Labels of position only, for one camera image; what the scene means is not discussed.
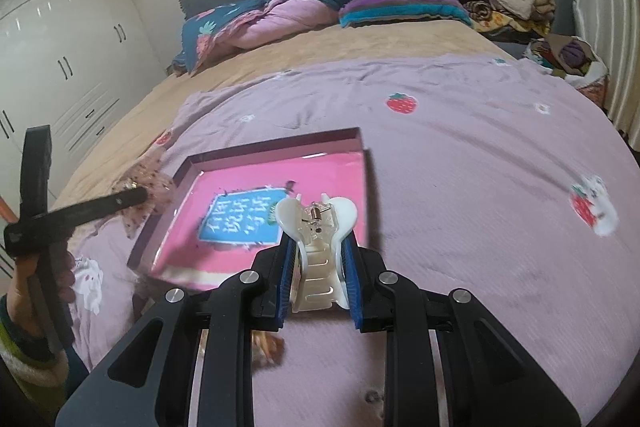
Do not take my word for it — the open bag of clothes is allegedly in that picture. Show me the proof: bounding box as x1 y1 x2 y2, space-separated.
524 34 608 108

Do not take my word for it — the shallow mauve cardboard box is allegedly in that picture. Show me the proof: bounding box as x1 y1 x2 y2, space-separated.
128 128 370 291

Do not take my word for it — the pink fuzzy hair clip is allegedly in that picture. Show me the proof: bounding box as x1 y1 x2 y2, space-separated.
252 331 284 369

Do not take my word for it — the striped purple teal pillow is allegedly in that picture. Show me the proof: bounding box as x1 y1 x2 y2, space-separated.
338 0 473 28

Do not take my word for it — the pink book blue label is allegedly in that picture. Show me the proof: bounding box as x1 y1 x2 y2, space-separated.
145 150 368 289

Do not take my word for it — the white wardrobe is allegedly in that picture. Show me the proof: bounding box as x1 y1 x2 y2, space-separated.
0 0 170 281

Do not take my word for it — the person's left hand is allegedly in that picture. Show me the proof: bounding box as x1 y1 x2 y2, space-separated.
6 251 76 339

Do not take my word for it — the tan bed blanket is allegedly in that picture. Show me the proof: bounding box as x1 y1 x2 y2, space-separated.
53 20 510 208

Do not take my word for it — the striped cream curtain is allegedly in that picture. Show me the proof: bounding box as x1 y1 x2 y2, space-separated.
534 0 640 143

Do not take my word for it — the lilac cartoon print quilt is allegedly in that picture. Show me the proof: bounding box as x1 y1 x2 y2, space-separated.
89 55 639 426

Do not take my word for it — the cream white claw clip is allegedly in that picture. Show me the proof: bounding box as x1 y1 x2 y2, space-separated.
276 193 358 313

